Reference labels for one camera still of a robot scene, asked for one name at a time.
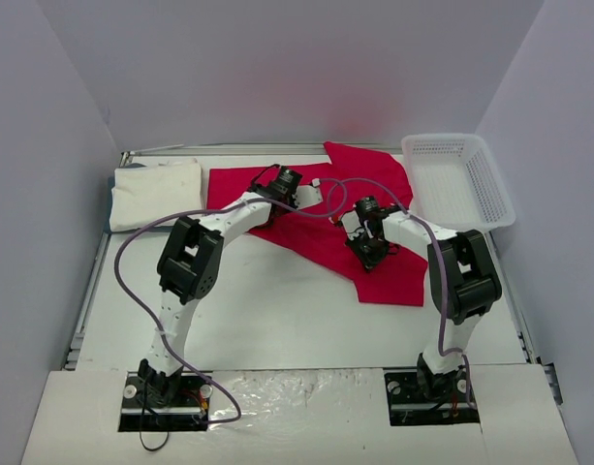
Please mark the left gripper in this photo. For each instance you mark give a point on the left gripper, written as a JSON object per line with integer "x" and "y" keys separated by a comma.
{"x": 273, "y": 211}

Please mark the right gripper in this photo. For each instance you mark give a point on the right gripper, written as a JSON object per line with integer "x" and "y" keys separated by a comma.
{"x": 367, "y": 249}

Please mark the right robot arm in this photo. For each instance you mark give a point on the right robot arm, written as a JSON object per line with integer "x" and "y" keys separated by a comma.
{"x": 463, "y": 281}

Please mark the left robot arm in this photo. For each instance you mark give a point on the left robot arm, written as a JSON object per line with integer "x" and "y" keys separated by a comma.
{"x": 189, "y": 266}

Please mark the white plastic basket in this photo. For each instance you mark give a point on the white plastic basket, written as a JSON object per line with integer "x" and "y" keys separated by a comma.
{"x": 456, "y": 183}

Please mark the folded white t-shirt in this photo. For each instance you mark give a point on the folded white t-shirt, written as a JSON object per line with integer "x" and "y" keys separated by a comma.
{"x": 140, "y": 194}

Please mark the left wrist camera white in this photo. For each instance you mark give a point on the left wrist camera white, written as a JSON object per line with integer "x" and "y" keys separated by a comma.
{"x": 308, "y": 195}

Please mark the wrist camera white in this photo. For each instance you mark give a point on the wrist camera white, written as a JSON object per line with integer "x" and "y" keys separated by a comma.
{"x": 308, "y": 195}
{"x": 350, "y": 222}

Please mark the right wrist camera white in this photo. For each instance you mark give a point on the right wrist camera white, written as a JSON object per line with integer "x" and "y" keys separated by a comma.
{"x": 350, "y": 222}

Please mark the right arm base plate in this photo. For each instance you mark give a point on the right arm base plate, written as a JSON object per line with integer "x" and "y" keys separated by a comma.
{"x": 408, "y": 405}

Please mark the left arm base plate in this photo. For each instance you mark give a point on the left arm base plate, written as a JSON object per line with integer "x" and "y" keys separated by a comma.
{"x": 187, "y": 411}

